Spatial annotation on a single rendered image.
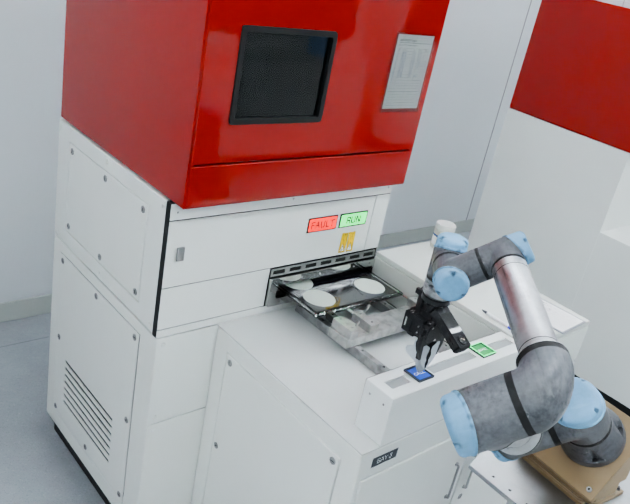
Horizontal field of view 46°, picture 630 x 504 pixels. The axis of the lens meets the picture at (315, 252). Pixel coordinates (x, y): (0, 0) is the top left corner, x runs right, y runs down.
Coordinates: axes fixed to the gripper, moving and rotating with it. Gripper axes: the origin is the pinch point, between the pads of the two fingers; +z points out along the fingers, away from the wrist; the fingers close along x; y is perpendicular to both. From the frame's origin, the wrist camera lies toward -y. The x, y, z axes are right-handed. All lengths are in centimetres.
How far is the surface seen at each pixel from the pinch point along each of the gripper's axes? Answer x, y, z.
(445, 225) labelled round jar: -65, 51, -8
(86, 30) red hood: 40, 113, -54
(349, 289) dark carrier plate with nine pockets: -23, 50, 8
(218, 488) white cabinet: 20, 46, 68
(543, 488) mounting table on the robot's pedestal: -12.2, -33.9, 16.1
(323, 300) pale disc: -9.5, 47.2, 8.1
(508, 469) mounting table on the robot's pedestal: -9.8, -25.3, 16.1
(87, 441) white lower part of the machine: 40, 94, 78
